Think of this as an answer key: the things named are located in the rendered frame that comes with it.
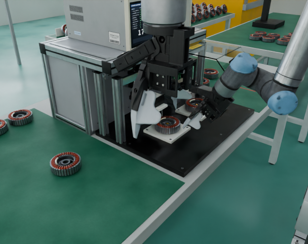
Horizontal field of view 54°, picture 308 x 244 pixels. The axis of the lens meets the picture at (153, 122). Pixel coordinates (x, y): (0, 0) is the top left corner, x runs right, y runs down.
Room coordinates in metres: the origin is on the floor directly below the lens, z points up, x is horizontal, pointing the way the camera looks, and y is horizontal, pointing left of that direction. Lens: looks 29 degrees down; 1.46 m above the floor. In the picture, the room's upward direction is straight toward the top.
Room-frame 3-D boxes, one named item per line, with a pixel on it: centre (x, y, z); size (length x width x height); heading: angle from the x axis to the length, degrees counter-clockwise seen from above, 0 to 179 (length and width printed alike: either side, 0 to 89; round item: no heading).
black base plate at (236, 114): (1.25, -0.12, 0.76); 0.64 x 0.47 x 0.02; 141
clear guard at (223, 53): (1.40, -0.26, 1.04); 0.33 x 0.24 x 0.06; 51
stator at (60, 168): (0.91, 0.33, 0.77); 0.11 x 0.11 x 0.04
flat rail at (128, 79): (1.30, -0.06, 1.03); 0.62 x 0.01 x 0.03; 141
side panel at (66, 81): (1.23, 0.38, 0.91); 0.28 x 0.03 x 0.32; 51
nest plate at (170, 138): (1.14, -0.06, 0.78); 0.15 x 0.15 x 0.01; 51
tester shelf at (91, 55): (1.44, 0.12, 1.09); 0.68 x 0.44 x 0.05; 141
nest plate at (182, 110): (1.33, -0.21, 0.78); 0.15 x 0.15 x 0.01; 51
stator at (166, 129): (1.14, -0.06, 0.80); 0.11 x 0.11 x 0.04
